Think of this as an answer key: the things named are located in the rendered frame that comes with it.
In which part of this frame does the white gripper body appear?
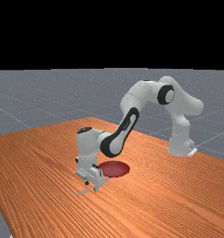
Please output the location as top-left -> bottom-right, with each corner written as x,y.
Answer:
74,156 -> 105,188

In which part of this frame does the red round plate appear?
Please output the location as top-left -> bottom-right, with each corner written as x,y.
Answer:
99,160 -> 131,179

